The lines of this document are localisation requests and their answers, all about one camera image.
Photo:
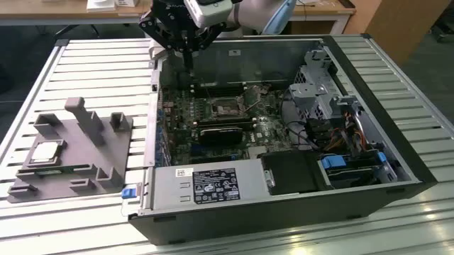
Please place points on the silver square CPU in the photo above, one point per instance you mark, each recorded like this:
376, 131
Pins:
45, 151

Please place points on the hard disk in blue carrier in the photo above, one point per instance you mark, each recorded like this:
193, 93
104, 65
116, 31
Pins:
332, 161

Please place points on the blue case latch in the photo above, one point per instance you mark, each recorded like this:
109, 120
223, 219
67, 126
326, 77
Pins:
128, 193

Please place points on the grey power supply with label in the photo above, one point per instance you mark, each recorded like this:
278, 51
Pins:
169, 191

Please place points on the thin metal locking lever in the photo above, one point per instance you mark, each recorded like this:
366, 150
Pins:
255, 101

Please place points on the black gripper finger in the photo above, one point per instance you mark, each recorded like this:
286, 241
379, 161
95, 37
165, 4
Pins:
207, 40
159, 34

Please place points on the black plastic shroud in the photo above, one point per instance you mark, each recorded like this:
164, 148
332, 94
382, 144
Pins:
290, 172

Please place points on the black wheeled chair foot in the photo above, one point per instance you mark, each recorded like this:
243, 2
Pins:
443, 29

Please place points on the black open PC case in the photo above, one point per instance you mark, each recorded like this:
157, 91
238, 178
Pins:
248, 220

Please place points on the grey plastic parts rack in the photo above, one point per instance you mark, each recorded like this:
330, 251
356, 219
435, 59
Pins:
81, 159

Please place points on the wooden cabinet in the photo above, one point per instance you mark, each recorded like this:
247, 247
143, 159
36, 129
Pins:
400, 24

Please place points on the silver metal drive cage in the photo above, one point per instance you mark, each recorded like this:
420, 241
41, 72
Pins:
304, 98

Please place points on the CPU socket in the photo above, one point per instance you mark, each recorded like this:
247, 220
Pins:
224, 109

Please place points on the white cardboard box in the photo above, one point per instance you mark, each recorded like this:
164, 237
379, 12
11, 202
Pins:
100, 6

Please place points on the black graphics card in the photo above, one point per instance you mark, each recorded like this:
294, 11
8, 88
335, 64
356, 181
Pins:
219, 136

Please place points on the small silver heat sink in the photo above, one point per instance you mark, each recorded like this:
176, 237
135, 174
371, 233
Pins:
256, 152

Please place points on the black table corner cap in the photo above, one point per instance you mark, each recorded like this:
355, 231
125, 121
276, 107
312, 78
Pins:
366, 36
61, 42

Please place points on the green RAM stick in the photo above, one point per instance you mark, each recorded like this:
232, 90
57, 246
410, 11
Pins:
68, 168

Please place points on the black RAM slot bank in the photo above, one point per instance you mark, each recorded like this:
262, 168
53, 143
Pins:
221, 122
219, 90

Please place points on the black chair base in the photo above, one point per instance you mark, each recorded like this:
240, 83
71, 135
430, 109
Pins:
71, 29

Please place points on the blue plastic bay tab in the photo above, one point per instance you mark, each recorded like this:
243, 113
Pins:
382, 156

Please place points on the wooden desk white frame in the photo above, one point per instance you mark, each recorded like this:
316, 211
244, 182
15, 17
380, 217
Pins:
71, 10

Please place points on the green motherboard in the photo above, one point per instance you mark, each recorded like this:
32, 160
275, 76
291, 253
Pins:
270, 127

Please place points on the small white printed box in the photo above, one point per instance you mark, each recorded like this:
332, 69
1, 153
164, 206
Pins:
127, 3

